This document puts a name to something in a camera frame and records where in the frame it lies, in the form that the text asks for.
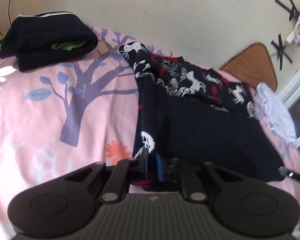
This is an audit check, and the navy reindeer pattern sweater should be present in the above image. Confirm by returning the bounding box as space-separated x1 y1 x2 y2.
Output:
119 42 283 191

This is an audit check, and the white cloth garment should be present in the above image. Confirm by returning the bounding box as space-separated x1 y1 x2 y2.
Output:
255 82 297 144

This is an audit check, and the pink floral bed sheet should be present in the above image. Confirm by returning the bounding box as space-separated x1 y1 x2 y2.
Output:
0 24 300 238

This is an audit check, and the brown seat cushion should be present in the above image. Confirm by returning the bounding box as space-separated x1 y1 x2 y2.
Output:
221 42 277 92

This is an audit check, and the black tape cross lower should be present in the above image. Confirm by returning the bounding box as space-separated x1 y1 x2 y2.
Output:
270 33 293 71

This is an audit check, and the black tape cross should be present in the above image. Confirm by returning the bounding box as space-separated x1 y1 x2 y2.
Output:
270 33 293 71
275 0 300 22

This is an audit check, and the black tape cross upper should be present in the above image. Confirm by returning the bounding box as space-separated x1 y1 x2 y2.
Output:
275 0 300 22

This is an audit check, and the folded black garment stack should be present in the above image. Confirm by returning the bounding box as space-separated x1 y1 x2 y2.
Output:
0 11 98 72

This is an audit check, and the white window frame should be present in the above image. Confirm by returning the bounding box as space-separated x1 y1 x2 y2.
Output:
279 75 300 147

